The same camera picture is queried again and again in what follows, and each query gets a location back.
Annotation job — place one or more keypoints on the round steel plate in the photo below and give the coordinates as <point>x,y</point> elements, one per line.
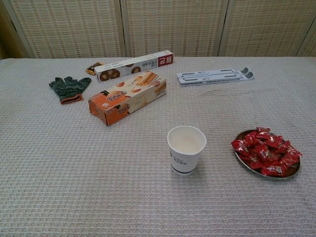
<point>295,168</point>

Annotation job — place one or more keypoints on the brown chocolate wrapper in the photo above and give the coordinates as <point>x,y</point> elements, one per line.
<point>91,69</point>

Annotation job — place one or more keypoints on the folded white laptop stand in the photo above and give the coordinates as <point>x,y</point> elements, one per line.
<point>209,76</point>

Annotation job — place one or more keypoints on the grey knit glove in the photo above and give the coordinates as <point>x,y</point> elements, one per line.
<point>66,87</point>

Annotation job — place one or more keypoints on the bamboo folding screen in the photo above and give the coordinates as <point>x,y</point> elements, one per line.
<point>69,27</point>

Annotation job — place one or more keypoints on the white paper cup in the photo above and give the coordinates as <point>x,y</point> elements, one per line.
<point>184,163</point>

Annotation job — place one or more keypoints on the long white cookie box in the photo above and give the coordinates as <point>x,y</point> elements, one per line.
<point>128,67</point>

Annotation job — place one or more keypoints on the orange biscuit box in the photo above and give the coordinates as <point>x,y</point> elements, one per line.
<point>123,98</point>

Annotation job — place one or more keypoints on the beige woven tablecloth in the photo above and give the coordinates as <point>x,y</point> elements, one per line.
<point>74,160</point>

